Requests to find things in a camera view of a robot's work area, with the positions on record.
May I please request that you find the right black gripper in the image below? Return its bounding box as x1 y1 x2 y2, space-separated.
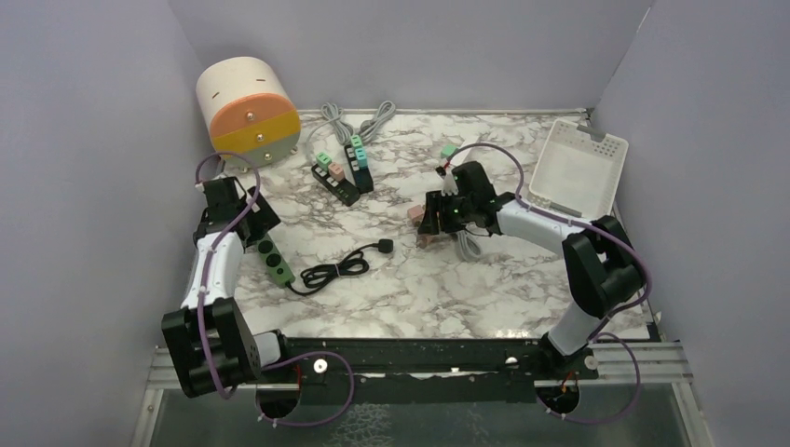
416 189 474 236

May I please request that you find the black power strip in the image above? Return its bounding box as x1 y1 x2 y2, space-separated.
344 135 374 194
311 161 361 207

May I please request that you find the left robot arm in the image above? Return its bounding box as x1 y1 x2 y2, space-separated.
161 177 293 398

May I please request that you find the round cream drawer cabinet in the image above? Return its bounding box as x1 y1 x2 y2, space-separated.
196 56 302 168

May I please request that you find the green plug on white strip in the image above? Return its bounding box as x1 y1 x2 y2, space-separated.
440 144 458 159

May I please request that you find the pink plug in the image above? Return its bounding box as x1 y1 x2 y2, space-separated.
407 205 425 226
416 235 453 249

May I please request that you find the white plastic basket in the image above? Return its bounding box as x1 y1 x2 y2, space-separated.
528 119 629 220

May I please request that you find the grey coiled cable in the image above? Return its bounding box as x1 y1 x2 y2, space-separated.
306 100 398 146

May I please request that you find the white cable of white strip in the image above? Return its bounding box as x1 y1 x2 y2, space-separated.
455 231 483 262

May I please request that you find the green plug on black strip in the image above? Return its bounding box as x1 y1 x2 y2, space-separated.
316 152 333 171

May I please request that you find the white power strip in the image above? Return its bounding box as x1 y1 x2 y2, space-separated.
451 136 480 167

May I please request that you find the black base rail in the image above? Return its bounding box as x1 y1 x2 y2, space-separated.
232 337 599 405

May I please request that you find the black cable with plug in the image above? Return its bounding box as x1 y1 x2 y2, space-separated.
290 238 395 297

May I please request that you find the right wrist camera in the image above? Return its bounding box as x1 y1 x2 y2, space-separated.
435 163 459 196

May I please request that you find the green power strip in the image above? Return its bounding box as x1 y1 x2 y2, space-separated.
255 233 295 288

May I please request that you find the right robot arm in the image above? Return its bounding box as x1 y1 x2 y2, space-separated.
417 162 647 379

